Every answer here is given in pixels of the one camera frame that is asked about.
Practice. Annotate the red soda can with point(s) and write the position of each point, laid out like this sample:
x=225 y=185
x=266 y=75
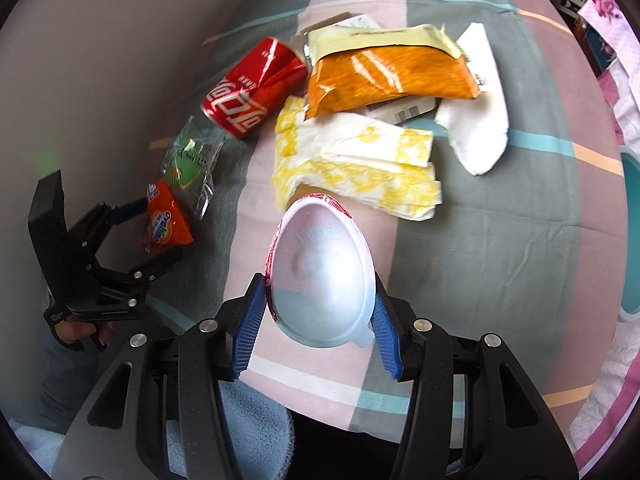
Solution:
x=245 y=90

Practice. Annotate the orange snack bag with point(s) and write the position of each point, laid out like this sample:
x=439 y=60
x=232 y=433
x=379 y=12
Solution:
x=380 y=80

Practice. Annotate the grey blue trousers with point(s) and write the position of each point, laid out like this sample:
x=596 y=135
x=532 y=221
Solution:
x=65 y=385

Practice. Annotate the striped pastel bedsheet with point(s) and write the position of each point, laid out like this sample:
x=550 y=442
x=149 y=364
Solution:
x=500 y=260

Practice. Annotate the cream yellow foil wrapper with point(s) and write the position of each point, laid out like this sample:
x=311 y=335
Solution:
x=390 y=37

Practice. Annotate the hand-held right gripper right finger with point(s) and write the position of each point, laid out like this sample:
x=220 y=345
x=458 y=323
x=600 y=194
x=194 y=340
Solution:
x=385 y=330

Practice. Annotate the orange snack packet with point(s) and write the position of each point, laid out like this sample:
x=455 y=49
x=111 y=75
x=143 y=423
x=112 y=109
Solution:
x=167 y=225

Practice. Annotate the clear packet with green label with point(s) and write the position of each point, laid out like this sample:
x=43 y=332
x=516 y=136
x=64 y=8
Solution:
x=187 y=165

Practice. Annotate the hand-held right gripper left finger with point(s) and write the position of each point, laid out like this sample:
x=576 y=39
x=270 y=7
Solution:
x=247 y=330

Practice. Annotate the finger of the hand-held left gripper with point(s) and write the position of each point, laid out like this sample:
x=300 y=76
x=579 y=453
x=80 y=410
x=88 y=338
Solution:
x=100 y=225
x=130 y=279

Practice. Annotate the yellow patterned tissue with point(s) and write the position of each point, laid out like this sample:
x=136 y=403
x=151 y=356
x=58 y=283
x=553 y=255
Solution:
x=350 y=160

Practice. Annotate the pink floral blanket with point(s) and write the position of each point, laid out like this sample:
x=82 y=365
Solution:
x=615 y=90

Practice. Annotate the person's left hand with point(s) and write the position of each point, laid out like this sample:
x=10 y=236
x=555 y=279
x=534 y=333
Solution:
x=65 y=332

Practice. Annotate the white cardboard box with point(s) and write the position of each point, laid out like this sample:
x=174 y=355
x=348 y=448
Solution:
x=475 y=125

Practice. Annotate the white egg-shaped plastic shell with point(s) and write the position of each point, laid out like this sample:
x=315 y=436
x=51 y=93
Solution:
x=320 y=270

